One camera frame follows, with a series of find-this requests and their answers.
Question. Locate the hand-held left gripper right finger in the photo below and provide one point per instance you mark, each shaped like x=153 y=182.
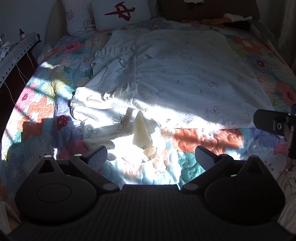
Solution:
x=204 y=158

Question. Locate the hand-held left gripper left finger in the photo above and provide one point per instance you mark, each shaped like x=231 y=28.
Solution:
x=98 y=158

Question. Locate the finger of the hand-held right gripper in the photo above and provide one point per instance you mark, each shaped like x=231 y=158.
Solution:
x=268 y=121
x=292 y=143

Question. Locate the white bow print dress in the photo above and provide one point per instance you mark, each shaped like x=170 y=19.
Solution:
x=173 y=81

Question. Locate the floral quilt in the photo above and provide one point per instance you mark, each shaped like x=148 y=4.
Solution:
x=46 y=111

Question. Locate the orange plush toy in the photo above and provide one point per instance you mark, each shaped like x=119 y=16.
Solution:
x=217 y=20

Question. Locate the brown cushion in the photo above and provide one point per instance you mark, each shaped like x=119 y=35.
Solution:
x=208 y=10

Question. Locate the bedside table with patterned cloth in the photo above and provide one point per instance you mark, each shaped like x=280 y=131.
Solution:
x=13 y=53

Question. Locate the beige headboard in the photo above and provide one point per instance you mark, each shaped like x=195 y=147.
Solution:
x=56 y=20

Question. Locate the pink floral pillow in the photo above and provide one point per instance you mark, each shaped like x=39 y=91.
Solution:
x=76 y=16

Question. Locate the white pillow with red character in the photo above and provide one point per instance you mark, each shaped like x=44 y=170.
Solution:
x=120 y=14

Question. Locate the small brown bottle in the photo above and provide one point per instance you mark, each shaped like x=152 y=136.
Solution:
x=22 y=33

